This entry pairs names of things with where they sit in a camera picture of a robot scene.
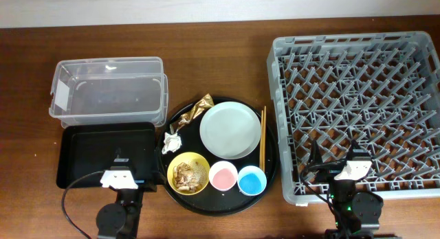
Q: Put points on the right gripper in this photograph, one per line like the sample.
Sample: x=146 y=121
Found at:
x=328 y=174

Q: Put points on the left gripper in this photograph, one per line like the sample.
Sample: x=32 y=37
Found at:
x=146 y=186

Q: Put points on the wooden chopstick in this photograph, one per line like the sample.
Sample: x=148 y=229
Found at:
x=261 y=142
x=264 y=136

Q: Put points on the blue cup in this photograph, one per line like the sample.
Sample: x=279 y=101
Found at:
x=251 y=181

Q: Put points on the pink cup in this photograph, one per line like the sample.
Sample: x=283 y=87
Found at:
x=223 y=175

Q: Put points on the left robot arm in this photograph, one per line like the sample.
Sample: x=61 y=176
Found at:
x=120 y=219

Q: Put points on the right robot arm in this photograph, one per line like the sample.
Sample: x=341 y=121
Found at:
x=356 y=213

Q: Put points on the grey dishwasher rack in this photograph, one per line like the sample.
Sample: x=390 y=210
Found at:
x=381 y=89

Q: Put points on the black rectangular tray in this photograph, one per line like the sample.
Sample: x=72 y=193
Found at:
x=91 y=148

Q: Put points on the crumpled white tissue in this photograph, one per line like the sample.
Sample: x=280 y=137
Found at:
x=172 y=143

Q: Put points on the clear plastic storage bin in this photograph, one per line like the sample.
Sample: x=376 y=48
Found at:
x=110 y=91

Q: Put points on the yellow bowl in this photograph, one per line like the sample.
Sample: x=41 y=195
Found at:
x=186 y=157

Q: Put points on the food scraps in bowl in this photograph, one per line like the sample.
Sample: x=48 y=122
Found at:
x=190 y=177

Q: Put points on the round black serving tray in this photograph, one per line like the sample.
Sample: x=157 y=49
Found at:
x=210 y=201

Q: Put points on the gold foil wrapper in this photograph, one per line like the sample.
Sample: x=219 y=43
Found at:
x=197 y=109

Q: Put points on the grey round plate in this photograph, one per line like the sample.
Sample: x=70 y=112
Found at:
x=230 y=130

